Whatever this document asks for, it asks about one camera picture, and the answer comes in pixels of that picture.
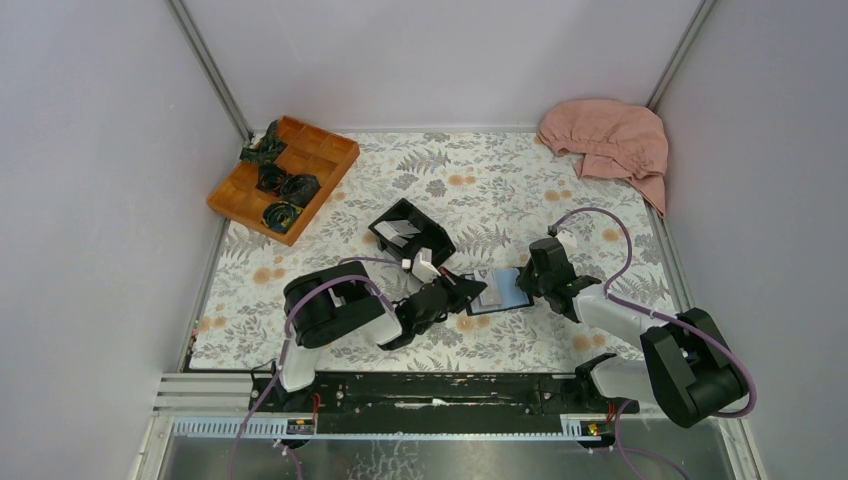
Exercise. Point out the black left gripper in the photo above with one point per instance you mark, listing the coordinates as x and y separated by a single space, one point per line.
461 290

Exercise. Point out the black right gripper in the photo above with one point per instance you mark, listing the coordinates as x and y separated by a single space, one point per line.
525 282

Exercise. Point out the black leather card holder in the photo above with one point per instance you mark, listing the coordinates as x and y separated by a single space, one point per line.
501 292

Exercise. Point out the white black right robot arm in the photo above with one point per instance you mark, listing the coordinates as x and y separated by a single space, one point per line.
686 367

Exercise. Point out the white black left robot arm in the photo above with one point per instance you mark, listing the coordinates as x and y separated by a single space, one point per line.
327 305

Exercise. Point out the black plastic card box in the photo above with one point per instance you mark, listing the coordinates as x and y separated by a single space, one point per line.
432 236

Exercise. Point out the white card stack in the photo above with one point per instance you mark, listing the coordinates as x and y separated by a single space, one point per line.
398 232

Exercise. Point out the floral table mat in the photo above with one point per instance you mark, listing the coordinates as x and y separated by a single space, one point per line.
495 194

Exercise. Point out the pink cloth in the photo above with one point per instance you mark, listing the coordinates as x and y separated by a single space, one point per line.
617 141

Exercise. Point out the black rolled sock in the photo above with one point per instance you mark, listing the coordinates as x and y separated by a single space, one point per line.
299 189

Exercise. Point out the green patterned rolled sock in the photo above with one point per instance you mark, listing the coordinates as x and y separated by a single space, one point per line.
280 216

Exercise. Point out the orange compartment tray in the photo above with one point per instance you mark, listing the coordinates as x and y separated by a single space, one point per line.
311 150

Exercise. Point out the dark patterned rolled sock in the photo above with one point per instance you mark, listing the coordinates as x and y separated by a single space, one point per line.
267 149

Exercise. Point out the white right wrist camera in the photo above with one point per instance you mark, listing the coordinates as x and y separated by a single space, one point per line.
565 238

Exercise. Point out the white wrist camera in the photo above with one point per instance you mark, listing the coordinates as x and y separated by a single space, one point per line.
565 238
421 266

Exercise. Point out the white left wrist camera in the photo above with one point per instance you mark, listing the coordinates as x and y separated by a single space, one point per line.
421 266

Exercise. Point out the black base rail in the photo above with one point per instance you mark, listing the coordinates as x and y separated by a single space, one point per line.
430 403

